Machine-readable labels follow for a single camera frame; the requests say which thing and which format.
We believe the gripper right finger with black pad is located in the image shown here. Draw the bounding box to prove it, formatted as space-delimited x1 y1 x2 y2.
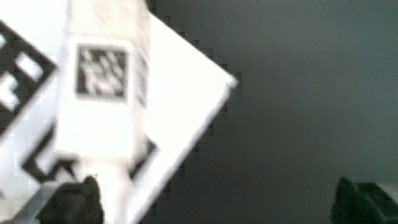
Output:
331 177 398 224

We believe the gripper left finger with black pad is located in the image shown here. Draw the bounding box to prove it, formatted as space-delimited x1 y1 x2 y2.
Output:
16 177 105 224

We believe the white sheet with markers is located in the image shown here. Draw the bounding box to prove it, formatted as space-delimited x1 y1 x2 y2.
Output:
0 0 238 224

